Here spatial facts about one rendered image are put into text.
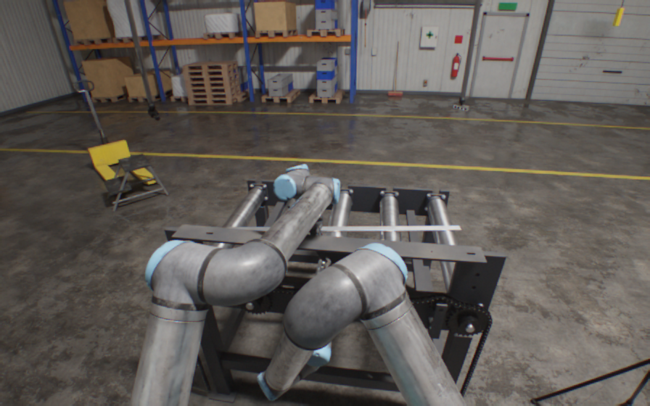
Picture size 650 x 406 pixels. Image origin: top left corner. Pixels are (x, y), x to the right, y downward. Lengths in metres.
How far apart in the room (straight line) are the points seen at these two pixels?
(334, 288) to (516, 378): 1.98
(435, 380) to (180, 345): 0.50
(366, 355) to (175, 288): 1.78
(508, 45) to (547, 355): 8.87
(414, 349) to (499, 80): 10.11
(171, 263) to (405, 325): 0.48
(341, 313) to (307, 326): 0.07
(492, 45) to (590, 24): 2.42
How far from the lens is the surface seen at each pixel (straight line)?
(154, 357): 0.74
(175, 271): 0.70
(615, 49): 11.74
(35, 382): 2.87
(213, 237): 1.34
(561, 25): 10.98
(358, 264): 0.66
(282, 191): 1.16
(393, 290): 0.69
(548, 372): 2.62
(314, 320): 0.64
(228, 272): 0.65
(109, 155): 5.90
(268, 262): 0.68
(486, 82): 10.51
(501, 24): 10.44
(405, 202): 2.21
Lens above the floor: 1.90
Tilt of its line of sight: 29 degrees down
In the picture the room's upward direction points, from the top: 1 degrees counter-clockwise
